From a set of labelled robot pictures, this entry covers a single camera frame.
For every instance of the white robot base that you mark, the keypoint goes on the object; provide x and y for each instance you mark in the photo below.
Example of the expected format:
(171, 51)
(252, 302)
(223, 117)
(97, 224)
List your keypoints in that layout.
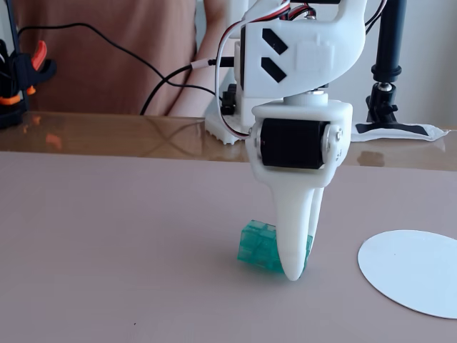
(221, 130)

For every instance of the pink table mat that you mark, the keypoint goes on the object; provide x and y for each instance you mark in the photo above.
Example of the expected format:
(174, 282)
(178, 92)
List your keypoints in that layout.
(143, 250)

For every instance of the teal transparent lego brick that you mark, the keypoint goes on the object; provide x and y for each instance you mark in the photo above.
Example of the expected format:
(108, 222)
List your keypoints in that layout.
(255, 246)

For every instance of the person in brown shirt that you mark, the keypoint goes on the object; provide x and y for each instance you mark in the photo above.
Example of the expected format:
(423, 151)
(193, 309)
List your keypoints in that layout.
(89, 78)

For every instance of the bare person forearm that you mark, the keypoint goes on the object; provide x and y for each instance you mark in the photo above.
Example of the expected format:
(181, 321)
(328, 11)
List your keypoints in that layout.
(189, 103)

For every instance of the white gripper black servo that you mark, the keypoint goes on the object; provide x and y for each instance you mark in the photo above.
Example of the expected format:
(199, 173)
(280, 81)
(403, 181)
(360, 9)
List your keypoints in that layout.
(290, 143)

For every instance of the black orange spring clamp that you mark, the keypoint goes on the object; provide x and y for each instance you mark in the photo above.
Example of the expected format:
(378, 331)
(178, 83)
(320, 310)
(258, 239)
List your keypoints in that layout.
(21, 68)

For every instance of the white paper circle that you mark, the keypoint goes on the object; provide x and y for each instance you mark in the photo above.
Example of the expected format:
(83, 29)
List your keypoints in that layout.
(410, 271)

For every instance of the white tape patch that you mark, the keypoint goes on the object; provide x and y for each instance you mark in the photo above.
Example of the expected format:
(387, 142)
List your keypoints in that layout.
(437, 133)

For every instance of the black camera stand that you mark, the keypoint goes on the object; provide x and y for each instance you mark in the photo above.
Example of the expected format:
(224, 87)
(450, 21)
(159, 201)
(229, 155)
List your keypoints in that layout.
(391, 35)

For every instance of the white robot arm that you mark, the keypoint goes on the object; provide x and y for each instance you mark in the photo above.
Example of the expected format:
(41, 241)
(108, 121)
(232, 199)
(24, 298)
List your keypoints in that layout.
(314, 53)

